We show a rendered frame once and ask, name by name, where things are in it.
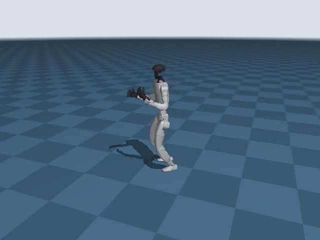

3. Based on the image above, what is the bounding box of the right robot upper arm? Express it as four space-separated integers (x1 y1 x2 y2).
150 80 156 101

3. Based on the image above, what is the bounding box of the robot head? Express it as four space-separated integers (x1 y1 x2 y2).
152 64 166 83

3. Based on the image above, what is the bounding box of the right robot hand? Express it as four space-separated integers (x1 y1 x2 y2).
127 88 139 99

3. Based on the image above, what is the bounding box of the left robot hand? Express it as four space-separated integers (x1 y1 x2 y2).
136 86 150 101

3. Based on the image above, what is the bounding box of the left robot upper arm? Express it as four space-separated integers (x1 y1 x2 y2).
160 84 169 111

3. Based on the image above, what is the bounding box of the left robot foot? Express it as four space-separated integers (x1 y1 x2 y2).
162 164 178 172

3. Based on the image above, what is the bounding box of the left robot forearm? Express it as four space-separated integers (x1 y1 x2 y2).
144 98 167 110

